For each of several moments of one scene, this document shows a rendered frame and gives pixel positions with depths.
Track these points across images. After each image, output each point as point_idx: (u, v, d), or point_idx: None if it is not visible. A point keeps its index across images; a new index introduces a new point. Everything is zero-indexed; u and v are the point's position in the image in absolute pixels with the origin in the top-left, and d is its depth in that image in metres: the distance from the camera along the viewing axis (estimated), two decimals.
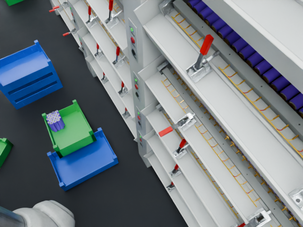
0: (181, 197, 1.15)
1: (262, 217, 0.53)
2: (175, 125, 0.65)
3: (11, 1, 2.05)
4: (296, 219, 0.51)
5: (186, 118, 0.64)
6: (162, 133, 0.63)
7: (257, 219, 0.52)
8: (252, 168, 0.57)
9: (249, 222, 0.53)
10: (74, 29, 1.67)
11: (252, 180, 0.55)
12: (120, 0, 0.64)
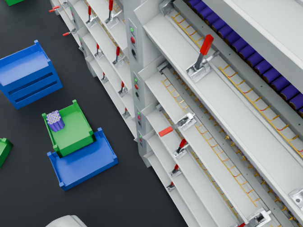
0: (181, 197, 1.15)
1: (262, 217, 0.53)
2: (175, 125, 0.65)
3: (11, 1, 2.05)
4: (296, 219, 0.51)
5: (186, 118, 0.64)
6: (162, 133, 0.63)
7: (257, 219, 0.52)
8: (252, 168, 0.57)
9: (249, 222, 0.53)
10: (74, 29, 1.67)
11: (252, 180, 0.55)
12: (120, 0, 0.64)
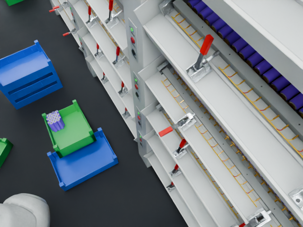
0: (181, 197, 1.15)
1: (262, 217, 0.53)
2: (175, 125, 0.65)
3: (11, 1, 2.05)
4: (296, 219, 0.51)
5: (186, 118, 0.64)
6: (162, 133, 0.63)
7: (257, 219, 0.52)
8: (252, 168, 0.57)
9: (249, 222, 0.53)
10: (74, 29, 1.67)
11: (252, 180, 0.55)
12: (120, 0, 0.64)
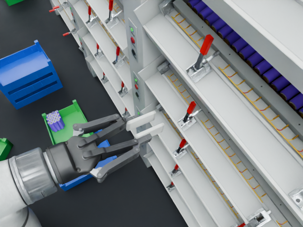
0: (181, 197, 1.15)
1: (262, 217, 0.53)
2: (186, 115, 0.63)
3: (11, 1, 2.05)
4: None
5: (192, 115, 0.65)
6: (194, 104, 0.60)
7: (257, 219, 0.52)
8: None
9: (249, 222, 0.53)
10: (74, 29, 1.67)
11: (259, 176, 0.55)
12: (120, 0, 0.64)
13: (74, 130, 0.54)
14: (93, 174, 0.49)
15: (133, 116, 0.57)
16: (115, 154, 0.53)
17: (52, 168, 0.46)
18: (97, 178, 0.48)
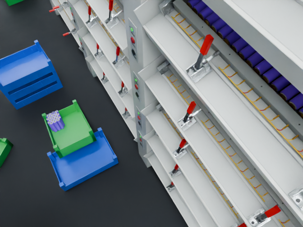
0: (181, 197, 1.15)
1: None
2: (186, 115, 0.63)
3: (11, 1, 2.05)
4: None
5: (192, 115, 0.65)
6: (194, 104, 0.60)
7: None
8: None
9: (261, 215, 0.52)
10: (74, 29, 1.67)
11: (260, 175, 0.55)
12: (120, 0, 0.64)
13: None
14: None
15: None
16: None
17: None
18: None
